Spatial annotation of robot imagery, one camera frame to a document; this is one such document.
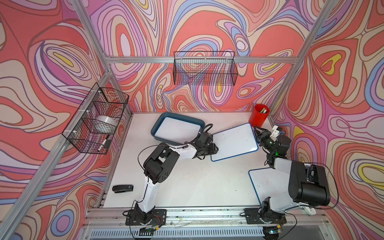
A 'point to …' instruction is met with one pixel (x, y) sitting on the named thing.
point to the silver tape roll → (107, 119)
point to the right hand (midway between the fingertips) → (252, 130)
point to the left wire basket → (94, 128)
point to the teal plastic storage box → (164, 115)
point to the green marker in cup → (262, 110)
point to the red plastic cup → (258, 115)
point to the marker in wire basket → (106, 138)
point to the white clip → (310, 211)
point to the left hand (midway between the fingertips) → (218, 151)
